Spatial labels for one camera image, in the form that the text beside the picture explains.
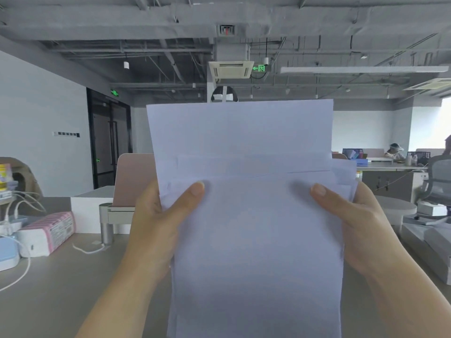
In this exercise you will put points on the person's left hand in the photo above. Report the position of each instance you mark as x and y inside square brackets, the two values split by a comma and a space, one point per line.
[155, 221]

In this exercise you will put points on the person's right hand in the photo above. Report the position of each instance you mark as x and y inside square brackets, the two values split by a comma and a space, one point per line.
[359, 228]

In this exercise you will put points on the person's right thumb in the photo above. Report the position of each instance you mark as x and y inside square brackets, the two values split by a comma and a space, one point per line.
[327, 202]

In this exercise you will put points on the person's left thumb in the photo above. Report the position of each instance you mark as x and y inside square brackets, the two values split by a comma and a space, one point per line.
[186, 202]

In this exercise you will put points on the stack of white paper sheets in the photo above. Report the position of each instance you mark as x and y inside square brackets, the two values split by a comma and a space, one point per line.
[246, 207]

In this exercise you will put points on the person's left forearm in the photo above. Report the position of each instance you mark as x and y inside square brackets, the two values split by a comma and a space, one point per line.
[119, 299]

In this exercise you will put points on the person's right forearm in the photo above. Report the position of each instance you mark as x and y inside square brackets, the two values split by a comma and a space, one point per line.
[405, 295]

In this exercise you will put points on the blue desk organizer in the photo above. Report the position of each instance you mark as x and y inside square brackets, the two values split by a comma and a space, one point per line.
[354, 154]

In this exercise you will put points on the pink desk divider panel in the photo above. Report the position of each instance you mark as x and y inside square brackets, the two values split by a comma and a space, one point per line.
[135, 179]

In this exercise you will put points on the grey office cabinet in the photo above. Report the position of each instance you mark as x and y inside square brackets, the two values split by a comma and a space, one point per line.
[391, 183]

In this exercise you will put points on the white round stool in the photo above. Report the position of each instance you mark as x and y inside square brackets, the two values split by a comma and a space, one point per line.
[396, 209]

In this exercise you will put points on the white low cabinet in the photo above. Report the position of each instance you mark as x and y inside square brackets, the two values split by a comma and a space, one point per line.
[90, 207]

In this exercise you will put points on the black glass door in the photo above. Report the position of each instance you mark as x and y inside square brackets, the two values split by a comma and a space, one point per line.
[109, 137]

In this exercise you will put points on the grey mesh office chair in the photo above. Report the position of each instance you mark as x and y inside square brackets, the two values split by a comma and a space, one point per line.
[437, 183]

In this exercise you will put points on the long white ceiling light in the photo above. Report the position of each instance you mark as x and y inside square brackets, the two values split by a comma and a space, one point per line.
[364, 70]

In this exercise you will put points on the ceiling air conditioner cassette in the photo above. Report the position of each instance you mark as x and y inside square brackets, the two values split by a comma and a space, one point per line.
[231, 68]

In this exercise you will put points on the pink tissue pack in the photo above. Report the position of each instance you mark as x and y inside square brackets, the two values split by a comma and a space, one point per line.
[47, 234]

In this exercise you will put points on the green hanging exit sign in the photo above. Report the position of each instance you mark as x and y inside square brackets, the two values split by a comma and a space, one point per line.
[260, 68]

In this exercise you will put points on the white power strip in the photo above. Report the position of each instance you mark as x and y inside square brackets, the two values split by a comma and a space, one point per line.
[10, 227]

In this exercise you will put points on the yellow box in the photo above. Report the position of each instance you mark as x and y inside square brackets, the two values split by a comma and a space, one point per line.
[5, 177]

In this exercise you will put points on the light blue white box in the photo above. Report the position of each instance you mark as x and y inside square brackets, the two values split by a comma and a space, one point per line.
[7, 255]

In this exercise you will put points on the silver divider clamp post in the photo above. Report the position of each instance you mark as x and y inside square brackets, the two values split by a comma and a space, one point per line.
[105, 223]

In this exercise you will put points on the black wall switch panel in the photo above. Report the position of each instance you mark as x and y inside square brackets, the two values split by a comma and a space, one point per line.
[67, 134]

